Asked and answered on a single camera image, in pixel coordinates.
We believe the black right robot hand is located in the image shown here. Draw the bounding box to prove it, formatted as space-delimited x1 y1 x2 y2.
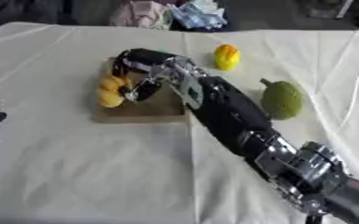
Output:
109 47 180 103

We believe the yellow toy banana bunch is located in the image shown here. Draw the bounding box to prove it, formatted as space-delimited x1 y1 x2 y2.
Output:
95 74 134 109

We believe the tan cardboard box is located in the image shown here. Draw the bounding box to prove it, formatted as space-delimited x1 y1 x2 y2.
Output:
90 56 191 125

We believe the pink bag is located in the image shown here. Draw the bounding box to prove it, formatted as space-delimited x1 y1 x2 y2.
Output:
109 0 173 31

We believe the blue white plastic bag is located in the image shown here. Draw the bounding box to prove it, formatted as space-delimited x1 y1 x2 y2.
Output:
167 0 230 31

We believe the yellow orange toy mango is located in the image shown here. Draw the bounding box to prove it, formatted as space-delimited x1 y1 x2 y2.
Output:
213 43 243 71

